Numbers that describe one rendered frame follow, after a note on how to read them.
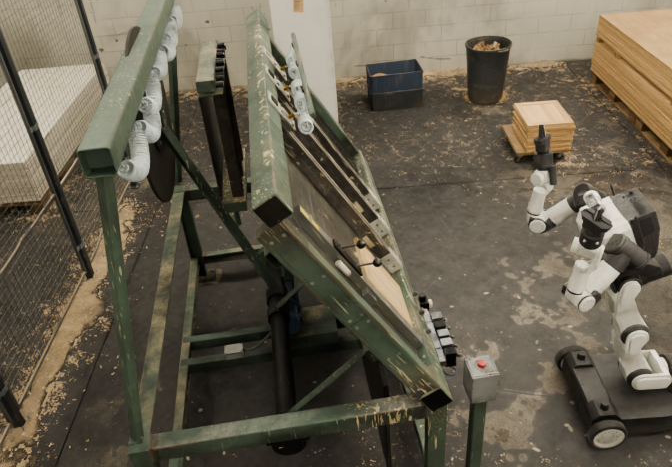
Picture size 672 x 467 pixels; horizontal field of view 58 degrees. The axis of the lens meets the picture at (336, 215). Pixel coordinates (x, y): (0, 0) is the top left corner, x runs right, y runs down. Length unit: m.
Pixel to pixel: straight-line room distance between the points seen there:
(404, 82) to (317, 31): 1.24
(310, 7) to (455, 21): 2.31
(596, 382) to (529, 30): 5.36
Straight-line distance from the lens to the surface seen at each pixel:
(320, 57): 6.49
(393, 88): 7.04
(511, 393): 3.92
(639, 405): 3.82
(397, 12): 7.86
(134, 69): 2.50
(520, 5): 8.15
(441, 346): 3.10
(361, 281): 2.55
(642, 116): 6.81
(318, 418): 2.78
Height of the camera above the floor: 2.99
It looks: 34 degrees down
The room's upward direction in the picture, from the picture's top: 5 degrees counter-clockwise
